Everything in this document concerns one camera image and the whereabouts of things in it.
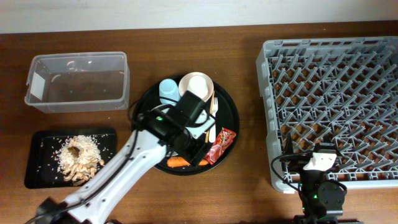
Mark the light blue cup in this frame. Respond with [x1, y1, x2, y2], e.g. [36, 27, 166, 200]
[159, 78, 180, 105]

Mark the grey dishwasher rack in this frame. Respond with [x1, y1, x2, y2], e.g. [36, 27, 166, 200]
[256, 36, 397, 194]

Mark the wooden chopstick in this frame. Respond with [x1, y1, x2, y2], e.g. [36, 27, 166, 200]
[205, 91, 215, 144]

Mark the rectangular black tray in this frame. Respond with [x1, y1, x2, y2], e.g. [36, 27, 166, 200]
[24, 127, 118, 189]

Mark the brown pine cone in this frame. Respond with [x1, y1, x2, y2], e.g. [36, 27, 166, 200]
[68, 146, 80, 158]

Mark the grey round plate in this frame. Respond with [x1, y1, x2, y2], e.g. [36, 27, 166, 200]
[152, 104, 174, 113]

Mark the rice and nutshell pile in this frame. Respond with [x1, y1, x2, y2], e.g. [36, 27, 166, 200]
[57, 135, 107, 186]

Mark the clear plastic bin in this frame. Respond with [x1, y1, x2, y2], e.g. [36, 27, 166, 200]
[24, 52, 130, 113]

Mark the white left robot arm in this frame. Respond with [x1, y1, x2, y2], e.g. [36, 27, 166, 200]
[29, 91, 215, 223]

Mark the orange carrot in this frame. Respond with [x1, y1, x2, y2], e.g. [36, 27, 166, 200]
[167, 156, 209, 168]

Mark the red snack wrapper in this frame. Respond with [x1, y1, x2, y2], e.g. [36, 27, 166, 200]
[205, 128, 236, 165]

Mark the white cup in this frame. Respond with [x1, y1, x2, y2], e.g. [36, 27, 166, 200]
[187, 75, 208, 98]

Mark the round black tray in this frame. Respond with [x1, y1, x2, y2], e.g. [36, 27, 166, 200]
[130, 81, 239, 176]

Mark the pink bowl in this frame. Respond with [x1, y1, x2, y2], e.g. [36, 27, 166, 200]
[178, 72, 215, 102]

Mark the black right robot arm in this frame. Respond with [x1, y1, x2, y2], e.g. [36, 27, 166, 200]
[282, 134, 347, 223]

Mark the white plastic fork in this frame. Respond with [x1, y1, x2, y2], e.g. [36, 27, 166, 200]
[208, 97, 218, 142]

